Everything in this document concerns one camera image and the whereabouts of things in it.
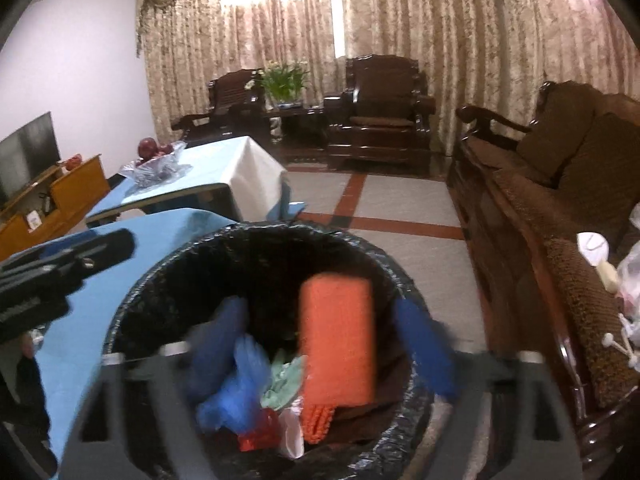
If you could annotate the wooden television cabinet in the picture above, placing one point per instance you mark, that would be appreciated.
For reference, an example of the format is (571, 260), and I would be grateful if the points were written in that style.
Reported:
(75, 195)

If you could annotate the red ornament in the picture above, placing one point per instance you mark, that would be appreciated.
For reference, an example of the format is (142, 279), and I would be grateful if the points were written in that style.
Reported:
(71, 162)

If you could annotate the small beige block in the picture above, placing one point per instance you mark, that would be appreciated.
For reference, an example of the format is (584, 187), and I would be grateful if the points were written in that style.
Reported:
(608, 277)

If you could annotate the blue tablecloth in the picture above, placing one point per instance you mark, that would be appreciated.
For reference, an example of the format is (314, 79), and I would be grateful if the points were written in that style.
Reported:
(75, 350)

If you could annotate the small red apple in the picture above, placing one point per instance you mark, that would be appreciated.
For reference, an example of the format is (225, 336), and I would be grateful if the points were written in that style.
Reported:
(165, 150)

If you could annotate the large dark red apple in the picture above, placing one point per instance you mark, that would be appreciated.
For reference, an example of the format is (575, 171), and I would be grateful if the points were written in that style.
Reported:
(147, 148)

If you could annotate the black flat television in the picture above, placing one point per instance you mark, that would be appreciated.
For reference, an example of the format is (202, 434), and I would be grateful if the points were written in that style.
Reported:
(27, 160)

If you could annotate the white plastic bag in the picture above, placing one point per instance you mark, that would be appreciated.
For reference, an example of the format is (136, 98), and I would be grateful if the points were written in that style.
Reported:
(631, 270)
(292, 432)

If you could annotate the blue plastic bag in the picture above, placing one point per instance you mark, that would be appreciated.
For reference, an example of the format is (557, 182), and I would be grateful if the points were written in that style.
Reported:
(245, 385)

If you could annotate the white knobbed plastic rods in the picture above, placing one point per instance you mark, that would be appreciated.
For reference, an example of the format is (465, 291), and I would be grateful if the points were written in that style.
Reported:
(625, 342)

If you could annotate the green potted plant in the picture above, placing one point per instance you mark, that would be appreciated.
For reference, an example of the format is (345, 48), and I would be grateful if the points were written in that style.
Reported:
(285, 80)

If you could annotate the small white card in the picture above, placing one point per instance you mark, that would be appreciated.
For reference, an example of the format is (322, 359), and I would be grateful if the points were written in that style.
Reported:
(33, 222)

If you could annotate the table with blue cloth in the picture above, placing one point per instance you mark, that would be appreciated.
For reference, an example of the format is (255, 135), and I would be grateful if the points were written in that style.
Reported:
(215, 165)

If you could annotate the glass fruit bowl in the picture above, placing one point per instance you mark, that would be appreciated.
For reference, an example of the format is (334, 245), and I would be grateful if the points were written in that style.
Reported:
(155, 170)

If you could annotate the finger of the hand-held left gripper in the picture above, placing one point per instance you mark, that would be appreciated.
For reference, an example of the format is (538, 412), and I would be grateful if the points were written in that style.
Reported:
(105, 252)

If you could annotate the dark wooden armchair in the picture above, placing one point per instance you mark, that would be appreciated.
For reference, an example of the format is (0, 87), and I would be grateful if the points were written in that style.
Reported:
(385, 100)
(235, 100)

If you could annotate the beige patterned curtains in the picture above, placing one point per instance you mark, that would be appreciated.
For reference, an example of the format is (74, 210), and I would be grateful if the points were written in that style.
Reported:
(450, 35)

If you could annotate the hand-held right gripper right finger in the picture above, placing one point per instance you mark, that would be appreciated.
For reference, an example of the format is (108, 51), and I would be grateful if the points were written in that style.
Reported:
(425, 350)

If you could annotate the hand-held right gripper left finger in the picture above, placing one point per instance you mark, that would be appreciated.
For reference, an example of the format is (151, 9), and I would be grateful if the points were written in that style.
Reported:
(215, 350)

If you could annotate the dark wooden brown sofa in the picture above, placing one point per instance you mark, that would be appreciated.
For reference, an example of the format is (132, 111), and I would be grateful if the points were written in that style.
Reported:
(550, 220)

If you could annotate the dark side table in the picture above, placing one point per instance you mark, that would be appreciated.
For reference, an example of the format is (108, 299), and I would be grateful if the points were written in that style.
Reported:
(300, 125)

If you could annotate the black-lined trash bin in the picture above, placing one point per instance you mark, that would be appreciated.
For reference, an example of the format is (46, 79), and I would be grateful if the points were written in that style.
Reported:
(165, 270)

